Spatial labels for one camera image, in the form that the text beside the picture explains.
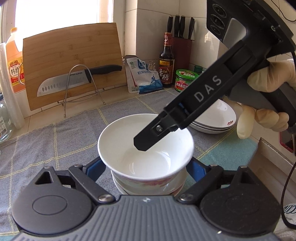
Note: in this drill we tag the dark vinegar bottle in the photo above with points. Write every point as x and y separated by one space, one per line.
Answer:
166 62

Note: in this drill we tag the right hand in beige glove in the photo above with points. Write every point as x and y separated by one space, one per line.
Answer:
267 79

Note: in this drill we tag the white fruit-print deep plate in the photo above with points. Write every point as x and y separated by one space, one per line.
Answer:
212 132

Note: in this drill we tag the orange cooking wine jug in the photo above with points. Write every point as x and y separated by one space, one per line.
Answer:
14 56

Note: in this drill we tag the large white fruit-print plate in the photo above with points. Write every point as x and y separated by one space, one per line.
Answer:
218 115

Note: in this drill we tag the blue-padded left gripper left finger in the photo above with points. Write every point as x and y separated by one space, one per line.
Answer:
94 169

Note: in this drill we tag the bamboo cutting board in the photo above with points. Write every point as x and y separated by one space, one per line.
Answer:
55 52

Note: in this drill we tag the black-handled santoku knife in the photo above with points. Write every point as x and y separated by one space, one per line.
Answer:
58 83

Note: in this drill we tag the white bowl pink flowers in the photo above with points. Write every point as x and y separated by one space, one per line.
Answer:
143 157

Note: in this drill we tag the white blue salt bag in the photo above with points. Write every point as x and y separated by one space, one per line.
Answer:
140 78

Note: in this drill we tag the glass jar green lid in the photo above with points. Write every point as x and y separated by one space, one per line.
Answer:
6 127

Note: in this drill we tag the cardboard box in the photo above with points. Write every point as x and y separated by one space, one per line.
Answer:
271 166

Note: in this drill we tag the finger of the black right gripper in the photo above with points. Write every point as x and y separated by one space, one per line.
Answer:
156 130

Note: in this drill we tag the dark red knife block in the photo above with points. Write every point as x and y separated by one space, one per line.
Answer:
182 52

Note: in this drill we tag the white bowl pale floral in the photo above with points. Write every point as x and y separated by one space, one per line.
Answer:
125 192

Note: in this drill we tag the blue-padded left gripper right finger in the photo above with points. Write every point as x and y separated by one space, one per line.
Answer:
196 169

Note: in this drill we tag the green lidded sauce jar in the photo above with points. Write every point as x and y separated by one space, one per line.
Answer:
184 78

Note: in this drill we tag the grey checked table cloth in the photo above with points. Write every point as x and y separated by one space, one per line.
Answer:
50 141

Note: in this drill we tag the white bowl pink floral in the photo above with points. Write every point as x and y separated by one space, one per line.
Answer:
167 186

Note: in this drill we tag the tall plastic bag roll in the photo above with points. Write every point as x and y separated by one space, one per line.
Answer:
11 102

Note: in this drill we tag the metal wire board rack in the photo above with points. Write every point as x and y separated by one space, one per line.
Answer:
76 96

